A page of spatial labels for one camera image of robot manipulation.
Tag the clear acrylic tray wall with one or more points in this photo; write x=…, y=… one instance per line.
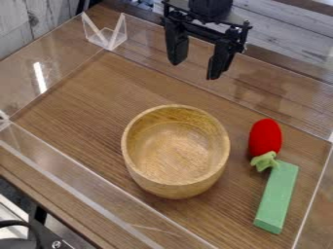
x=100, y=210

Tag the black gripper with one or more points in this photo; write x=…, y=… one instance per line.
x=211, y=20

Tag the green rectangular block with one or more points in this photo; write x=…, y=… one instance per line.
x=276, y=197

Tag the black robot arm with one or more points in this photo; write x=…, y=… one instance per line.
x=208, y=20

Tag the clear acrylic corner bracket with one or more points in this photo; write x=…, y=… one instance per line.
x=106, y=38

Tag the brown wooden bowl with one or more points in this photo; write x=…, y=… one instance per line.
x=176, y=147

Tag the red plush strawberry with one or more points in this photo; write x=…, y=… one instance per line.
x=266, y=143

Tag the black table clamp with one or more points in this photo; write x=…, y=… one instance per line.
x=41, y=237

